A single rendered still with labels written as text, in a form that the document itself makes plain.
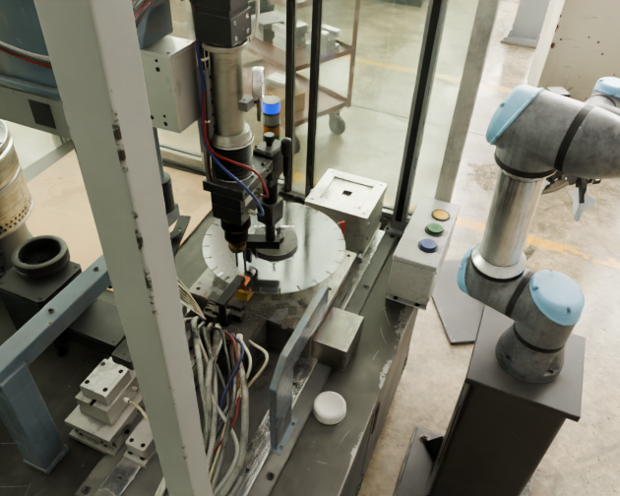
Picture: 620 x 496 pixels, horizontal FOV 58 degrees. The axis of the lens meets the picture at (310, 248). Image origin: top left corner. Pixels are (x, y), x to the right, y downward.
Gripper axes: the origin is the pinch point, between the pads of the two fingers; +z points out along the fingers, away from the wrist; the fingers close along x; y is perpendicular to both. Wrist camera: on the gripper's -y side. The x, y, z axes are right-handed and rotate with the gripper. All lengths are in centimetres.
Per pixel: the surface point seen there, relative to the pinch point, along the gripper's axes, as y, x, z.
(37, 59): -113, -33, -62
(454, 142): -28.0, 13.3, -15.6
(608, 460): 32, -34, 91
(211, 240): -93, 2, -4
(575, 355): -13.8, -35.9, 16.3
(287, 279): -79, -15, -4
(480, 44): -27, 13, -41
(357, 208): -53, 13, 1
